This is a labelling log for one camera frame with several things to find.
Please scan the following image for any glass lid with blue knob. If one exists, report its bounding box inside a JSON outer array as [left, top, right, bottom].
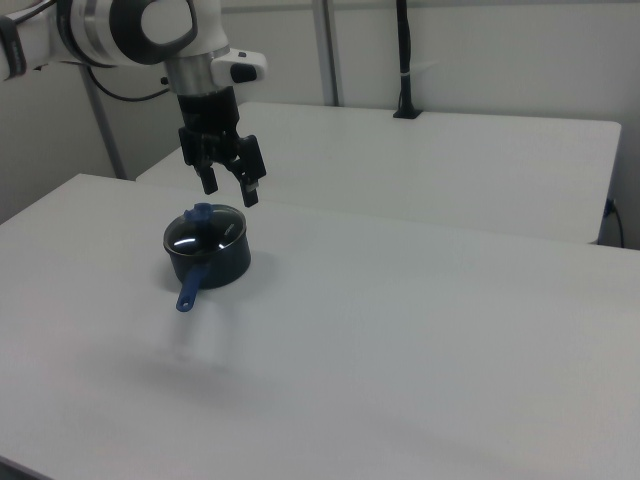
[[164, 201, 246, 256]]

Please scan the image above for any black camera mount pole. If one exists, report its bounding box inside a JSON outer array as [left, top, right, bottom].
[[392, 0, 424, 120]]

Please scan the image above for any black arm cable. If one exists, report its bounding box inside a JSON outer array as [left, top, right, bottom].
[[85, 64, 172, 102]]

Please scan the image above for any black cable with blue plug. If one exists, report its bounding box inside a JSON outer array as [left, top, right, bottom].
[[603, 197, 626, 248]]

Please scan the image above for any grey wall panel post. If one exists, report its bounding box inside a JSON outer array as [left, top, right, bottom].
[[312, 0, 347, 107], [79, 63, 127, 180]]

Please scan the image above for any white table with grey edge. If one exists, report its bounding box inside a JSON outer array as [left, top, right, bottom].
[[135, 101, 623, 246]]

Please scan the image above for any dark saucepan with blue handle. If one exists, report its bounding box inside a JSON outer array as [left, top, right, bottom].
[[162, 203, 252, 314]]

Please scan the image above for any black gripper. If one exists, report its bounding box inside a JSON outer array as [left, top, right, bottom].
[[176, 85, 268, 208]]

